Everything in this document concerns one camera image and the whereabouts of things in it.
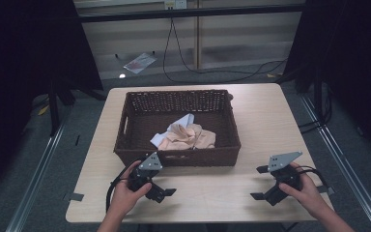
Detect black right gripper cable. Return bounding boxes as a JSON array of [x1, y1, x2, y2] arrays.
[[298, 165, 331, 191]]

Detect white plastic packet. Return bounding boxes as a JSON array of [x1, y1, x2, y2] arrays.
[[123, 52, 157, 75]]

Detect brown woven basket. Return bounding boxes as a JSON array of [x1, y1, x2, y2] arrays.
[[113, 89, 242, 168]]

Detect black curtain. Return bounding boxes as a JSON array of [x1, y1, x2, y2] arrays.
[[0, 0, 104, 197], [283, 0, 371, 156]]

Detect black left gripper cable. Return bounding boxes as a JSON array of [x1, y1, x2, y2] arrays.
[[105, 157, 144, 215]]

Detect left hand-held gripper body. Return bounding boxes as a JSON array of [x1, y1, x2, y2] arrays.
[[127, 152, 164, 203]]

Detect person's left hand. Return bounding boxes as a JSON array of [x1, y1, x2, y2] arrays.
[[108, 159, 154, 220]]

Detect aluminium floor rail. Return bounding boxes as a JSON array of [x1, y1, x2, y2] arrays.
[[5, 124, 67, 232], [299, 93, 371, 232]]

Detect white wall socket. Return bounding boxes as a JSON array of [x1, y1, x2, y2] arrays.
[[163, 0, 187, 10]]

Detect beige cloth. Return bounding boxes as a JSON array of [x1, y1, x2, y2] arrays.
[[157, 123, 216, 152]]

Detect white cloth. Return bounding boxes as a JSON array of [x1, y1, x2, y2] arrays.
[[150, 113, 196, 148]]

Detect long black floor cable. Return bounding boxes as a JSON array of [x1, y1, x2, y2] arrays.
[[161, 16, 288, 83]]

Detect person's right hand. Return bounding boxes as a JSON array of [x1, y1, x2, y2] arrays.
[[277, 161, 331, 220]]

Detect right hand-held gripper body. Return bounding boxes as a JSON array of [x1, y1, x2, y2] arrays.
[[267, 151, 304, 207]]

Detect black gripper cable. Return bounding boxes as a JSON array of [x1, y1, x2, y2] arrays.
[[105, 157, 144, 215], [298, 165, 331, 191]]

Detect black metal stand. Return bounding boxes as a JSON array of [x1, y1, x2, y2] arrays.
[[46, 75, 76, 137], [311, 72, 333, 125]]

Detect black stand cables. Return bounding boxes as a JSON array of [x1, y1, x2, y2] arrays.
[[297, 86, 334, 135]]

